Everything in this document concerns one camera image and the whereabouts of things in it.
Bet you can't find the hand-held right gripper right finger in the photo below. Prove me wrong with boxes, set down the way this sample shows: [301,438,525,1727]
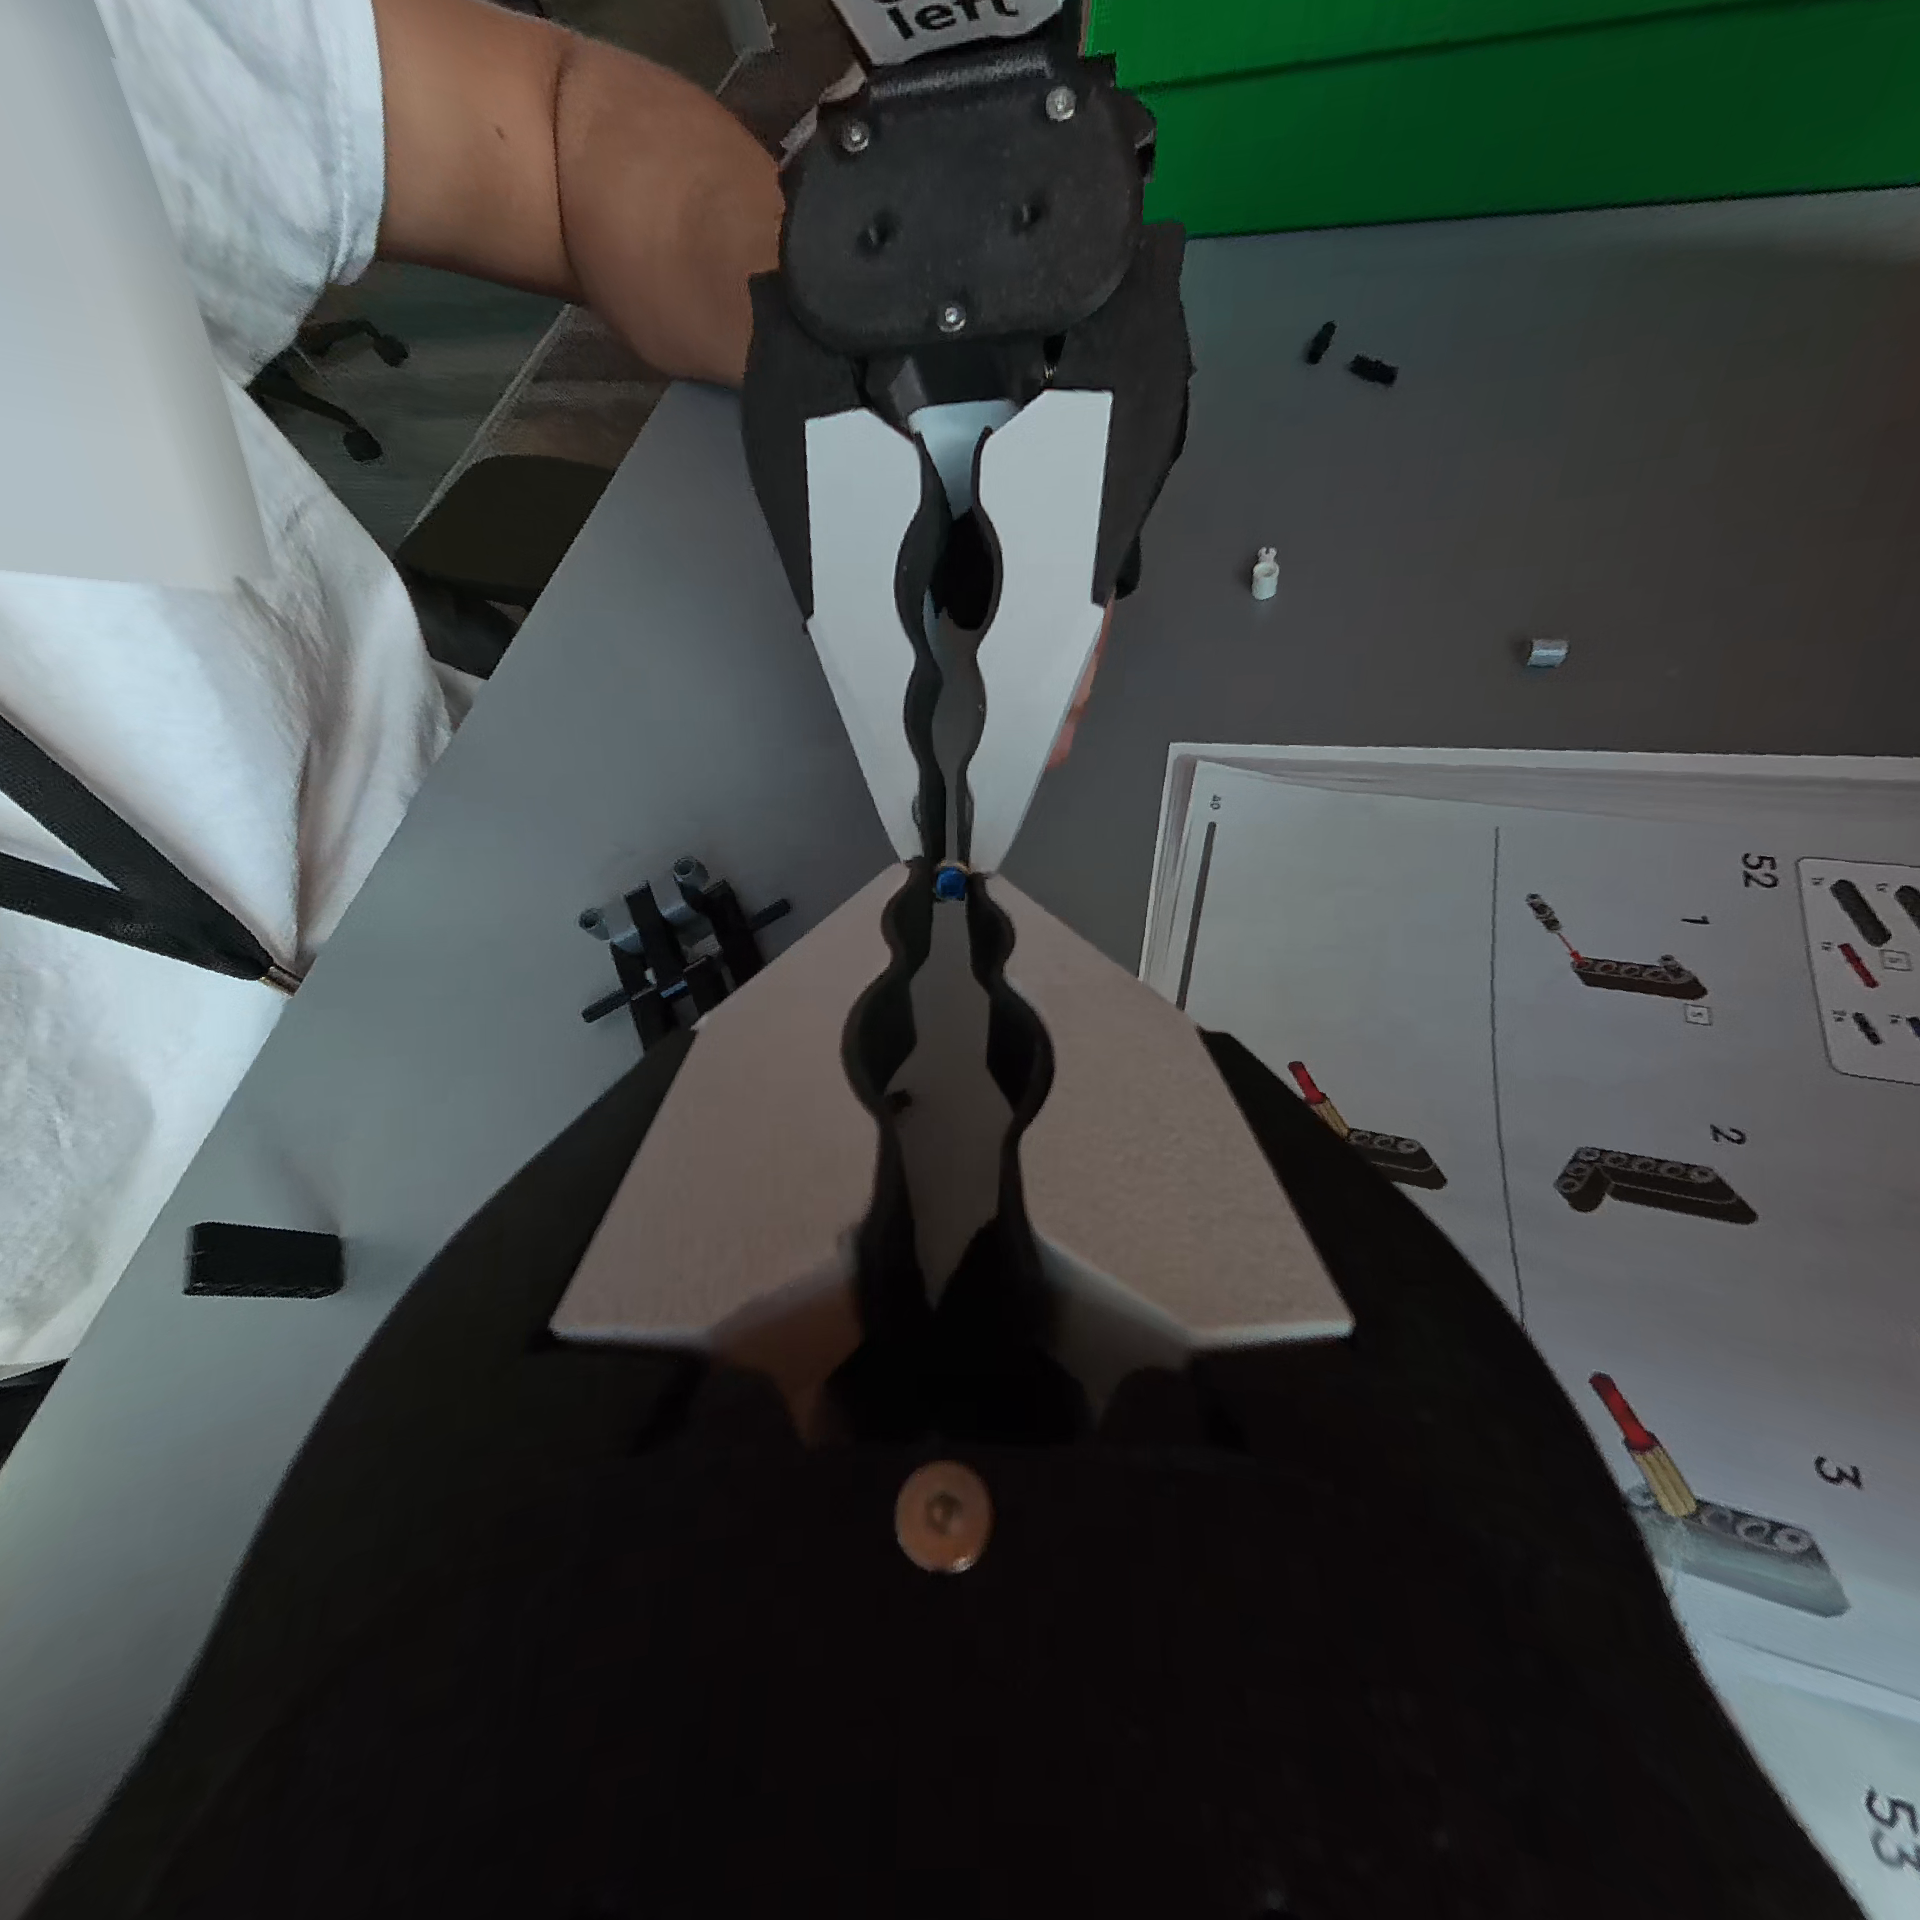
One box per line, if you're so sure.
[959,865,1359,1418]

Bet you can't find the grey fabric chair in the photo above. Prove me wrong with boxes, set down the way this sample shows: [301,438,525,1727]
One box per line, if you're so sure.
[394,298,670,677]

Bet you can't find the black angled lego beam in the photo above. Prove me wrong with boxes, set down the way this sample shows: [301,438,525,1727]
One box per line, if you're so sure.
[182,1222,346,1299]

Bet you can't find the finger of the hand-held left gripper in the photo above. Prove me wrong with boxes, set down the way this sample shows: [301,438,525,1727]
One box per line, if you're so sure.
[803,405,963,873]
[948,390,1118,873]

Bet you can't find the person's left hand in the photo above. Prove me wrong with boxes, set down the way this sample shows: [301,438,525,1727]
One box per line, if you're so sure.
[1049,599,1116,775]

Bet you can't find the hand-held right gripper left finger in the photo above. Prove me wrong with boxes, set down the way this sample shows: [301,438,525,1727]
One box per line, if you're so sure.
[547,862,922,1443]

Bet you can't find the open lego instruction booklet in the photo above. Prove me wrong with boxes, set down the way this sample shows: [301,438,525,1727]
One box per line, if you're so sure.
[1135,737,1920,1920]

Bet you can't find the black office chair base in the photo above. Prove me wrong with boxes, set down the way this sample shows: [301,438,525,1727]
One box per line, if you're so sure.
[247,322,410,462]

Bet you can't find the person's left forearm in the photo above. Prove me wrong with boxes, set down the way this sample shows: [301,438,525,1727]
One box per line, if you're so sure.
[367,0,798,389]

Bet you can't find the black shoulder strap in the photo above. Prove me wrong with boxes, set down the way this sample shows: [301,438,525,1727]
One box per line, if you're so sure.
[0,717,301,994]

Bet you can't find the small black lego subassembly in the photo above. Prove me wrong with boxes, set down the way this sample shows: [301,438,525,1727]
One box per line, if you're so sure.
[582,854,794,1051]

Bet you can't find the green plastic bin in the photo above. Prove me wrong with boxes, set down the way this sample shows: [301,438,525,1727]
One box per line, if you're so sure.
[1079,0,1920,242]

